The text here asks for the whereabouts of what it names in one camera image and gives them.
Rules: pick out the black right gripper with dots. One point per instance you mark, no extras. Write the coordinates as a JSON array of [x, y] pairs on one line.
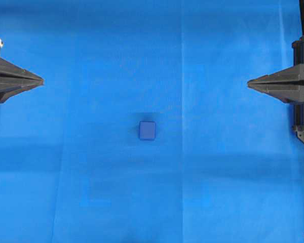
[[287, 93]]

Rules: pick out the blue table cloth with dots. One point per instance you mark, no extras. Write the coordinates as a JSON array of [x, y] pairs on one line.
[[225, 165]]

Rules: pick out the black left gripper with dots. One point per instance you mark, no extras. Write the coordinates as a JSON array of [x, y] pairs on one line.
[[8, 69]]

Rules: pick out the blue cube block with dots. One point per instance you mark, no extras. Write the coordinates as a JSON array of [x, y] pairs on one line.
[[147, 130]]

